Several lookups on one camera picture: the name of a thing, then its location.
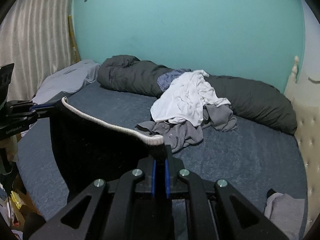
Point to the dark grey rolled duvet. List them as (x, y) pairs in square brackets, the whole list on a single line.
[(130, 77)]

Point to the striped beige curtain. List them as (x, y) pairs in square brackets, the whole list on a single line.
[(32, 37)]

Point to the black sweater with white trim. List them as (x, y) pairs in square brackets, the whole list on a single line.
[(95, 150)]

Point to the grey hoodie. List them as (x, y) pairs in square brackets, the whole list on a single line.
[(180, 135)]

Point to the pile of floor clutter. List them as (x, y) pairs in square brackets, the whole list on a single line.
[(17, 205)]

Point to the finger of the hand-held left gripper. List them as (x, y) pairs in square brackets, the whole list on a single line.
[(40, 114), (22, 104)]

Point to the cream tufted headboard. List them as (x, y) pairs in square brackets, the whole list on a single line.
[(307, 120)]

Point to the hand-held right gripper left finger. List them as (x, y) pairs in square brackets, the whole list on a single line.
[(153, 180)]

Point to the folded light grey garment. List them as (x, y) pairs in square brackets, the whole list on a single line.
[(285, 210)]

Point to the yellow wooden pole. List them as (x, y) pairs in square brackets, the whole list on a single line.
[(73, 40)]

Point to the white t-shirt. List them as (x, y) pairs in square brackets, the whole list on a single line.
[(185, 100)]

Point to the light grey pillow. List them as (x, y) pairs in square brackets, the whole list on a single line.
[(67, 80)]

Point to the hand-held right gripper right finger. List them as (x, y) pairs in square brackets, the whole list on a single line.
[(167, 180)]

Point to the blue-grey garment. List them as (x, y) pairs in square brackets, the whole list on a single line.
[(167, 80)]

